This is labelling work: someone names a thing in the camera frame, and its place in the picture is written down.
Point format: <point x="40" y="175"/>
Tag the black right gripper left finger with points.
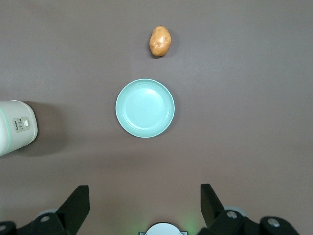
<point x="71" y="213"/>

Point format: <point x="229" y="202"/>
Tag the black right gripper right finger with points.
<point x="212" y="213"/>

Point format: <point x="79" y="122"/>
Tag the white rice cooker green trim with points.
<point x="14" y="132"/>

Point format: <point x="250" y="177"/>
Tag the teal round plate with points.
<point x="145" y="108"/>

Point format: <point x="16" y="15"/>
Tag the brown potato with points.
<point x="160" y="41"/>

